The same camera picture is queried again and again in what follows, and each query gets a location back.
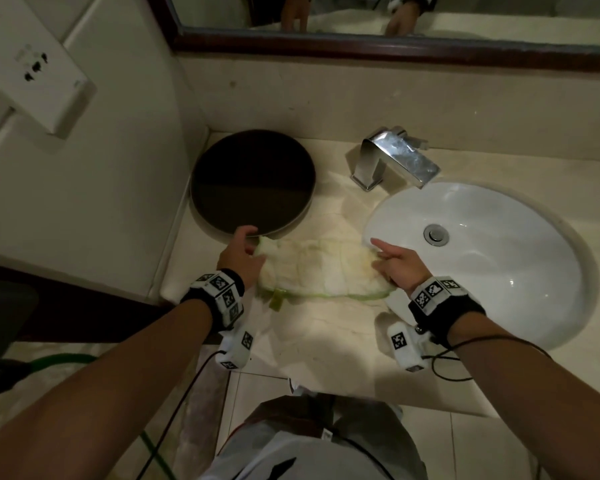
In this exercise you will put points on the person's right hand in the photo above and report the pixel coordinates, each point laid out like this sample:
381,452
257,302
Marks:
402,269

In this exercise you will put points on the person's left hand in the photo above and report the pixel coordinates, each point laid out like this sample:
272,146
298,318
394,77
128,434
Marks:
240,259

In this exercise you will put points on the dark round tray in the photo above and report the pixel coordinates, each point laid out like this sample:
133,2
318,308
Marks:
252,182

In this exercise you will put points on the white green-edged cleaning cloth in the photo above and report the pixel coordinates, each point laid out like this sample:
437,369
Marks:
320,269

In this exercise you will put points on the person's right forearm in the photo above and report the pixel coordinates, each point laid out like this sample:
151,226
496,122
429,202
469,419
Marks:
540,409

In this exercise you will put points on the person's left forearm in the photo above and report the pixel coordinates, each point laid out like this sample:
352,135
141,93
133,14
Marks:
95,404

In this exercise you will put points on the chrome sink drain stopper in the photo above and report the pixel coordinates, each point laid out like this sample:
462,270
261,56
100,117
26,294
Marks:
436,234

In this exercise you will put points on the white oval sink basin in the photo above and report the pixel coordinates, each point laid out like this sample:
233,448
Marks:
490,274

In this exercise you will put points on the person's grey trousers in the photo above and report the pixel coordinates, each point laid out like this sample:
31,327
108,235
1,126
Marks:
310,439

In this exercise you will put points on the black left wristband with markers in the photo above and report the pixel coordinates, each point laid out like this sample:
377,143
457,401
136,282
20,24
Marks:
212,299

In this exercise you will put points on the black wristband with markers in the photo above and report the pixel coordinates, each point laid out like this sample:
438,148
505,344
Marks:
450,309
212,299

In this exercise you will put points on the black right wristband with markers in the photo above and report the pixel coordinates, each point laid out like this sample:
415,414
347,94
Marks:
450,309

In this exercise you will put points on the chrome faucet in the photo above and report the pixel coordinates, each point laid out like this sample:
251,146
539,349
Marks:
395,154

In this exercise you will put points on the dark wooden ledge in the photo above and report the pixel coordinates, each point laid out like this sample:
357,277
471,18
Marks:
80,314

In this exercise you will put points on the dark wooden framed mirror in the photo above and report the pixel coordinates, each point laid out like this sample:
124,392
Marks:
380,44

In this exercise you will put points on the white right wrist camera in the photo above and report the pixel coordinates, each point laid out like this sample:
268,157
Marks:
405,344

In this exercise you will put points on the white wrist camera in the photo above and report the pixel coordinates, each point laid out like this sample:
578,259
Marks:
405,344
237,349

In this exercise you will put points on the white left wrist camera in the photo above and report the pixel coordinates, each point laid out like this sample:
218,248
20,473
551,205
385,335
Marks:
237,349

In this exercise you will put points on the white wall socket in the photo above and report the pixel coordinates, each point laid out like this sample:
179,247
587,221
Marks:
25,59

